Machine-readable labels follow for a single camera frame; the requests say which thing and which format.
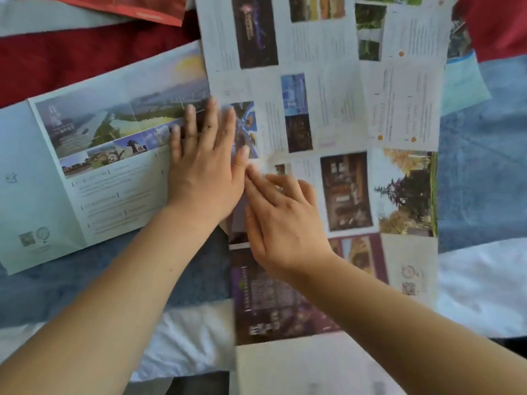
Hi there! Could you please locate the person's left hand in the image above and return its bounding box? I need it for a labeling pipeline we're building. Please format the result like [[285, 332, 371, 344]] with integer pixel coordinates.
[[166, 98, 251, 225]]

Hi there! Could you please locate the person's right hand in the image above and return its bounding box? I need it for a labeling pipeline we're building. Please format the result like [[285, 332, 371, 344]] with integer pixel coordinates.
[[243, 164, 337, 281]]

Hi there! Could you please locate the large white photo brochure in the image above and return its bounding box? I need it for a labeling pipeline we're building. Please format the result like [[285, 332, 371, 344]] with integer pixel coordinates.
[[194, 0, 458, 395]]

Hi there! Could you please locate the person's left forearm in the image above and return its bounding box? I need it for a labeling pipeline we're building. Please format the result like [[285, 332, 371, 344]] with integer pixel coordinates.
[[0, 203, 225, 395]]

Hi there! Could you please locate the person's right forearm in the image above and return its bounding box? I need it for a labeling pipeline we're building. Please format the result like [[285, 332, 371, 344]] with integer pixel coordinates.
[[285, 252, 527, 395]]

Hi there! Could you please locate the pale green landscape brochure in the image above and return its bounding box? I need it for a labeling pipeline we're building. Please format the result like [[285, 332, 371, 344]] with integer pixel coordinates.
[[0, 40, 211, 276]]

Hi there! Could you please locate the red brochure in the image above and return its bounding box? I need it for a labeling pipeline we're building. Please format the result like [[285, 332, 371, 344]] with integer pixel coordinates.
[[12, 0, 190, 27]]

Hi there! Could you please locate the light blue brochure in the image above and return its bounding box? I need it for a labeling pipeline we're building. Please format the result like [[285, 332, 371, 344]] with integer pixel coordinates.
[[440, 19, 493, 117]]

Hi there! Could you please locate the red blue white striped blanket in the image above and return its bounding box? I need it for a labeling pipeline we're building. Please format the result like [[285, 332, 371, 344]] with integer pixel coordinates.
[[0, 0, 527, 395]]

